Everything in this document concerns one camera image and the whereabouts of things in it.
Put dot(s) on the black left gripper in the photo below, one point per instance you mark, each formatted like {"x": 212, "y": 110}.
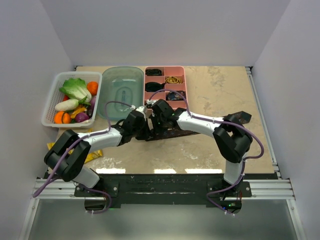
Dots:
{"x": 147, "y": 131}

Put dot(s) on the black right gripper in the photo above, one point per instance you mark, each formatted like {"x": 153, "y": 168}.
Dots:
{"x": 153, "y": 117}

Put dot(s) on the brown floral necktie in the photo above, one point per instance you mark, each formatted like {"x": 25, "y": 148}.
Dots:
{"x": 242, "y": 116}

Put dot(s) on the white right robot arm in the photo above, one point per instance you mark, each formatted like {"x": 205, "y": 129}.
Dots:
{"x": 229, "y": 134}

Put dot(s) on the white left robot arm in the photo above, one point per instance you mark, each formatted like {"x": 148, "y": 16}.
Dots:
{"x": 67, "y": 156}

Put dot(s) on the dark patterned rolled tie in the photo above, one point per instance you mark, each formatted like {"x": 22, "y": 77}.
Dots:
{"x": 179, "y": 95}

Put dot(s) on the black rolled belt middle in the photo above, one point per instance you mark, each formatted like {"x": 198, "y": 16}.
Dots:
{"x": 154, "y": 86}

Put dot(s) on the pink divided organizer tray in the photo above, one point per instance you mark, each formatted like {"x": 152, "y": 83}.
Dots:
{"x": 177, "y": 71}

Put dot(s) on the yellow rolled tie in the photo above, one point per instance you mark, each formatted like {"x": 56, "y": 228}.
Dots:
{"x": 173, "y": 80}

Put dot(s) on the teal plastic container lid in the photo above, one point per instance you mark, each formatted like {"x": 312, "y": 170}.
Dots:
{"x": 121, "y": 87}

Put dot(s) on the yellow chips bag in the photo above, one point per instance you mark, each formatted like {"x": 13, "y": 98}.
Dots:
{"x": 90, "y": 157}

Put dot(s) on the black rolled tie top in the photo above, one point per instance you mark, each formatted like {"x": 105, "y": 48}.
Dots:
{"x": 153, "y": 72}

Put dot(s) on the purple toy eggplant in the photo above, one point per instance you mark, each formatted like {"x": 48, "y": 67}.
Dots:
{"x": 90, "y": 108}

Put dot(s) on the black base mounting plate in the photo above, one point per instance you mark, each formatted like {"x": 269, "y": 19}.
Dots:
{"x": 164, "y": 189}

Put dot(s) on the purple toy onion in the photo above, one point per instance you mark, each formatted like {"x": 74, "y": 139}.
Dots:
{"x": 81, "y": 117}

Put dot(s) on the yellow toy pepper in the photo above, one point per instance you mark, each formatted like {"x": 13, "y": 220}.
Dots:
{"x": 79, "y": 109}

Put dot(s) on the orange toy fruit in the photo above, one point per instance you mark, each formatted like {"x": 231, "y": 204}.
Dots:
{"x": 92, "y": 87}

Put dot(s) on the toy cabbage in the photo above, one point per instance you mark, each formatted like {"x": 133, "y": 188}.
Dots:
{"x": 76, "y": 88}

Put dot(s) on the white toy radish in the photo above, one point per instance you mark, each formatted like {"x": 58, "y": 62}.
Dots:
{"x": 67, "y": 105}

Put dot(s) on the orange toy pumpkin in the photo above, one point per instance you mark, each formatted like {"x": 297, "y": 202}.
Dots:
{"x": 62, "y": 117}

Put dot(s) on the white plastic basket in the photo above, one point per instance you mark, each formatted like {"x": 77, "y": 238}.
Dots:
{"x": 55, "y": 96}

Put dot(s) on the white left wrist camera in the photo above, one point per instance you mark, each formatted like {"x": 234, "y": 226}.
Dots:
{"x": 142, "y": 109}

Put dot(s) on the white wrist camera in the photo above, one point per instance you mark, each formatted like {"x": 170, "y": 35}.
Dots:
{"x": 150, "y": 102}
{"x": 142, "y": 109}

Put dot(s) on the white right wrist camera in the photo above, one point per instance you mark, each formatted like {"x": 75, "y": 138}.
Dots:
{"x": 150, "y": 102}

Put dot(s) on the aluminium frame rail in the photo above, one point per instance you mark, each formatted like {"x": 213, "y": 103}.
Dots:
{"x": 263, "y": 187}

